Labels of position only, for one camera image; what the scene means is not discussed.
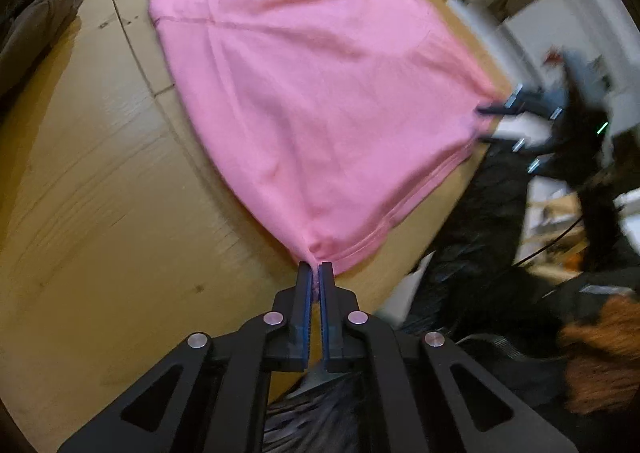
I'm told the person's black jacket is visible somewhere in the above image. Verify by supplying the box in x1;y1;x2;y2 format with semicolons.
395;148;640;453

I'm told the black cable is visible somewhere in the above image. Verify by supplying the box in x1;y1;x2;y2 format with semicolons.
510;213;587;270

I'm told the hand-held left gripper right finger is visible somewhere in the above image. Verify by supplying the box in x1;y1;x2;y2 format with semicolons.
318;260;580;453

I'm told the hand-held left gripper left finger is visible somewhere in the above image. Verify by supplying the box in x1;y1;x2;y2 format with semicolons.
56;260;314;453

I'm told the grey fuzzy cloth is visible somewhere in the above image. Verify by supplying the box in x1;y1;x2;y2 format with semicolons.
262;372;375;453

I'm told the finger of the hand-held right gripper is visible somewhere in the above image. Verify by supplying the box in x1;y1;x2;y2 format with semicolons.
479;130;557;174
477;84;569;121

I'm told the grey garment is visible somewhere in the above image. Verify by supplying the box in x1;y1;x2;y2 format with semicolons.
0;0;86;101

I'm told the brown furry cloth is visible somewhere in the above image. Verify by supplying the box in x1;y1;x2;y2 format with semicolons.
557;295;640;416

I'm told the pink t-shirt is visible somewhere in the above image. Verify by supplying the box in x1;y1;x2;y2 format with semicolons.
100;0;506;279

